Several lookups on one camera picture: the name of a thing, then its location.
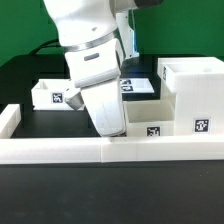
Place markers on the white drawer box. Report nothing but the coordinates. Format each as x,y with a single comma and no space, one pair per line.
151,118
56,94

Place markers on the white U-shaped table fence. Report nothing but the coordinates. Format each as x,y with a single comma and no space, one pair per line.
101,150

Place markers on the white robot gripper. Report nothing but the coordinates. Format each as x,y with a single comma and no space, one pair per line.
96,72

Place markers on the white drawer cabinet frame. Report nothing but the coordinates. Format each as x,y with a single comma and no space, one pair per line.
195,88

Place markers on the white front drawer box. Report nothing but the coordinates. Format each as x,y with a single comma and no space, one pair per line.
151,118

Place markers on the white fiducial marker sheet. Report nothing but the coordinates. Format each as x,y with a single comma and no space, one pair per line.
136,85

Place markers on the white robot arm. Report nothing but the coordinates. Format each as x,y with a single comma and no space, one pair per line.
85,24

